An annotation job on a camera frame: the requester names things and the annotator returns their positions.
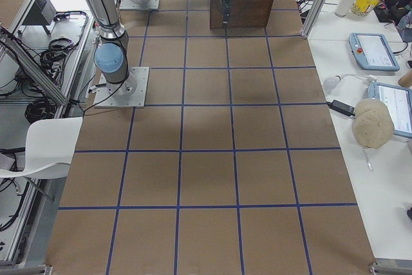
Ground black power brick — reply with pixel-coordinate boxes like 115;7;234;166
327;100;355;117

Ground blue teach pendant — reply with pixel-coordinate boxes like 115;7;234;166
367;82;411;138
348;33;400;71

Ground yellow popcorn paper cup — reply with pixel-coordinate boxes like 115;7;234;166
350;0;381;17

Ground dark wooden drawer cabinet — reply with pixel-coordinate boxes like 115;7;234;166
209;0;274;29

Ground blue teach pendant far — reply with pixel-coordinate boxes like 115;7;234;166
348;33;400;71

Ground white plastic chair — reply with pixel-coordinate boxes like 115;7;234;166
1;117;83;179

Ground beige baseball cap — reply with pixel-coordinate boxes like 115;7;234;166
352;99;395;149

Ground blue teach pendant near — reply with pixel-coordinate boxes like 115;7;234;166
367;82;411;138

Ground white light bulb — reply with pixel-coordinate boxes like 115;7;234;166
323;75;342;92

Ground grey electronics box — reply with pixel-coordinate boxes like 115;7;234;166
23;0;57;35

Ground black cables on floor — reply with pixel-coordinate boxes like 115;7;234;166
0;10;94;121

